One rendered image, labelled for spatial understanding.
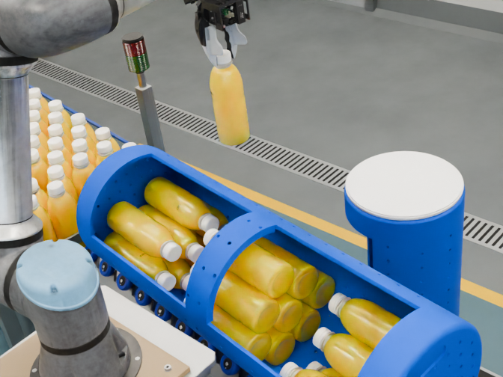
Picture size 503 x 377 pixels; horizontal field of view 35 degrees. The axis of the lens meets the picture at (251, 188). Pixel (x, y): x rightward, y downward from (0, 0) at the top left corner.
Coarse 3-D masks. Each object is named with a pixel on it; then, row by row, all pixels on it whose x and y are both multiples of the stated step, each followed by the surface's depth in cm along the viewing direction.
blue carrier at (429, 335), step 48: (96, 192) 170; (192, 192) 187; (96, 240) 171; (240, 240) 145; (288, 240) 164; (144, 288) 162; (192, 288) 147; (336, 288) 158; (384, 288) 131; (384, 336) 122; (432, 336) 120; (480, 336) 131
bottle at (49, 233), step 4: (36, 208) 187; (40, 208) 189; (36, 212) 187; (40, 212) 188; (44, 212) 189; (40, 216) 188; (44, 216) 189; (48, 216) 190; (44, 220) 189; (48, 220) 190; (44, 224) 189; (48, 224) 190; (52, 224) 193; (44, 228) 189; (48, 228) 190; (52, 228) 192; (44, 232) 189; (48, 232) 190; (52, 232) 192; (44, 236) 190; (48, 236) 191; (52, 236) 192; (56, 236) 194; (44, 240) 190; (56, 240) 194
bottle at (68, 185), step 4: (64, 176) 198; (52, 180) 196; (60, 180) 197; (64, 180) 198; (68, 180) 199; (64, 184) 197; (68, 184) 198; (72, 184) 199; (68, 188) 198; (72, 188) 199; (48, 192) 198; (68, 192) 198; (72, 192) 199; (76, 192) 202; (48, 196) 199; (72, 196) 199; (76, 196) 201; (76, 200) 201; (76, 204) 201
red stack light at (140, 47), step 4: (124, 44) 221; (128, 44) 220; (132, 44) 220; (136, 44) 220; (140, 44) 221; (144, 44) 223; (124, 48) 222; (128, 48) 221; (132, 48) 220; (136, 48) 221; (140, 48) 221; (144, 48) 223; (124, 52) 223; (128, 52) 222; (132, 52) 221; (136, 52) 221; (140, 52) 222; (144, 52) 223; (128, 56) 223; (132, 56) 222
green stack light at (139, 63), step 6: (144, 54) 223; (126, 60) 224; (132, 60) 223; (138, 60) 223; (144, 60) 224; (132, 66) 224; (138, 66) 224; (144, 66) 225; (132, 72) 225; (138, 72) 225
